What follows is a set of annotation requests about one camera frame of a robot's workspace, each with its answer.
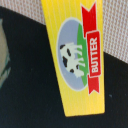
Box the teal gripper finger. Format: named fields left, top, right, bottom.
left=0, top=19, right=11, bottom=88

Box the woven beige placemat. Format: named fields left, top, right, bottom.
left=0, top=0, right=128, bottom=63

